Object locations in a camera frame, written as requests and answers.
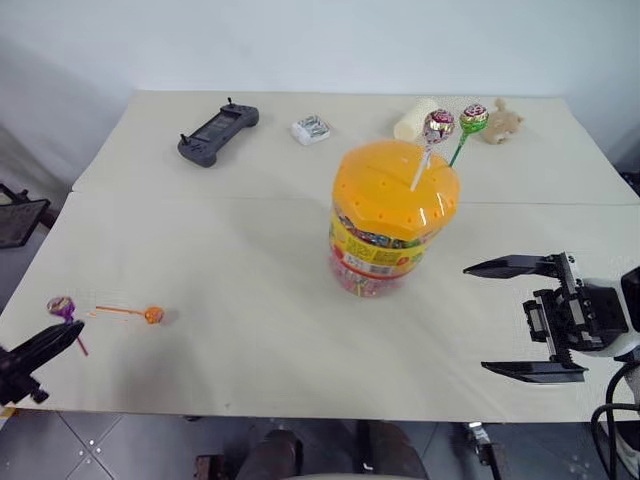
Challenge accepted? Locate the beige plush toy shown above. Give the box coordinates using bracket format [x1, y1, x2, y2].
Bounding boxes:
[480, 98, 526, 147]

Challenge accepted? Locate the black framed stand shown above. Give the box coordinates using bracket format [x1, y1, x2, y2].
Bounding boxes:
[0, 183, 52, 250]

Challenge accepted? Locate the cream cylinder roll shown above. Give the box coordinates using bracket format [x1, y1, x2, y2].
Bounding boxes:
[392, 97, 440, 143]

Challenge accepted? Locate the dark grey handheld controller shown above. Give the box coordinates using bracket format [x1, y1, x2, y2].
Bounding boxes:
[176, 97, 261, 169]

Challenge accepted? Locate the metal table leg caster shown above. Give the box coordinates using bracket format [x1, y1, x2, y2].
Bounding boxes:
[463, 421, 507, 480]

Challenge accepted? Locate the dark rounded shape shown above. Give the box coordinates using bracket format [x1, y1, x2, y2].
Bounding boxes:
[355, 420, 430, 480]
[247, 429, 304, 480]

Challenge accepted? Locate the purple lollipop with red stick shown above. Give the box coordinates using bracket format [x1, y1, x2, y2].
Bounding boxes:
[46, 295, 90, 358]

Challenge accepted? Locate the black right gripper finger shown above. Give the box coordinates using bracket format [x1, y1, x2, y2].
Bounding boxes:
[480, 359, 589, 385]
[462, 254, 560, 282]

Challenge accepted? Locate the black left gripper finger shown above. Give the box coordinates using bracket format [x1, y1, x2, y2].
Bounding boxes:
[17, 324, 86, 375]
[8, 320, 85, 357]

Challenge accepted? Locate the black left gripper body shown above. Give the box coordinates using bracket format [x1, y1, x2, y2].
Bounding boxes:
[0, 343, 50, 407]

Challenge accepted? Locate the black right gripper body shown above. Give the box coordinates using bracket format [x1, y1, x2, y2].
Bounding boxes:
[522, 251, 629, 366]

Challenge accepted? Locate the clear jar with orange lid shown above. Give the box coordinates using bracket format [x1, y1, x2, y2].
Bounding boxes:
[327, 139, 462, 300]

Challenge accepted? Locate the white battery box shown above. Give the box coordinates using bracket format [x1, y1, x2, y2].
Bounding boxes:
[290, 114, 332, 147]

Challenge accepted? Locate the green lollipop with green stick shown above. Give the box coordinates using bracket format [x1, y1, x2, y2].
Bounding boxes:
[447, 103, 490, 169]

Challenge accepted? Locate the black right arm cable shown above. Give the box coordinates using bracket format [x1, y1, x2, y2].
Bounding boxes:
[589, 357, 640, 480]

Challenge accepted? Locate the brown block under table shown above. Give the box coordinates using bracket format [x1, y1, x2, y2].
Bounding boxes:
[194, 453, 227, 480]

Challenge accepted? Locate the orange lollipop with orange stick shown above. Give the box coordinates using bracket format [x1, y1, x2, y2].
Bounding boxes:
[85, 305, 166, 327]

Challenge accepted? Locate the pink lollipop with white stick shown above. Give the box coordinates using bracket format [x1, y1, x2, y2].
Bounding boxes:
[409, 108, 457, 193]

